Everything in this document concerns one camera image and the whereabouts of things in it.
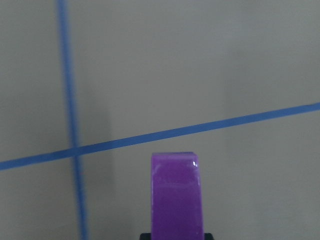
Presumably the purple trapezoid block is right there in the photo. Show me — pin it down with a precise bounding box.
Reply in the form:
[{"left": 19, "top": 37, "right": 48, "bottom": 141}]
[{"left": 151, "top": 152, "right": 205, "bottom": 240}]

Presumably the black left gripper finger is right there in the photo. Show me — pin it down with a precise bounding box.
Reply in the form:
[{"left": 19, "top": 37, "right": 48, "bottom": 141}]
[{"left": 139, "top": 233, "right": 213, "bottom": 240}]

